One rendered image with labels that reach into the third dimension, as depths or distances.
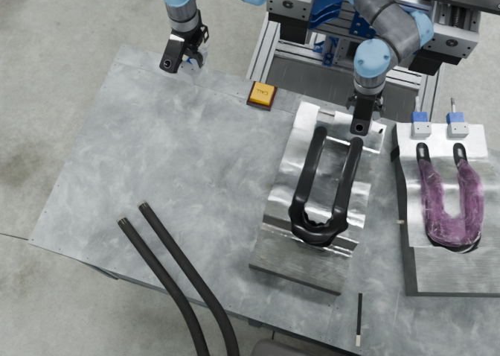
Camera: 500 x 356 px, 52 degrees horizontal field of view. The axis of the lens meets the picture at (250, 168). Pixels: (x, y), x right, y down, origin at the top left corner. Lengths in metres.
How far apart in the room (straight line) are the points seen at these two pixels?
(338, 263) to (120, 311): 1.17
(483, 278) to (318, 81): 1.23
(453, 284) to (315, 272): 0.35
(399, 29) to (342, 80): 1.19
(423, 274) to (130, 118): 0.97
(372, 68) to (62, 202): 0.96
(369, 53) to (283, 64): 1.26
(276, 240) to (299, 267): 0.10
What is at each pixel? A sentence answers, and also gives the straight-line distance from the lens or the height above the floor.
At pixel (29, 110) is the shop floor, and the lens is 2.74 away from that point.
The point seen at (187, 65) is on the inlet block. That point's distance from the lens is 1.53.
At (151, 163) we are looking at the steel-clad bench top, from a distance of 1.59.
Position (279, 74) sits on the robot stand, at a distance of 2.38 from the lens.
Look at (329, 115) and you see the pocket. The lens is 1.57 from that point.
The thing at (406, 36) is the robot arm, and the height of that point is 1.29.
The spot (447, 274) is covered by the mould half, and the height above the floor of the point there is 0.91.
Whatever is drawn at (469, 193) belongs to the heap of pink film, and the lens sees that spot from 1.53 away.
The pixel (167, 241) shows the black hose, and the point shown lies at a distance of 1.45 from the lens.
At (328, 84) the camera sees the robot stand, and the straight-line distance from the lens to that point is 2.38.
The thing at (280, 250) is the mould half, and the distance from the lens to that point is 1.43.
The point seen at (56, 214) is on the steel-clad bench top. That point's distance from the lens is 1.62.
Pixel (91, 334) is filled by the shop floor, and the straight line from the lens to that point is 2.36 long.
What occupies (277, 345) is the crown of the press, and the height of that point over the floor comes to 2.00.
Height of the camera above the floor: 2.26
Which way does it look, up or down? 70 degrees down
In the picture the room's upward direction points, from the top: straight up
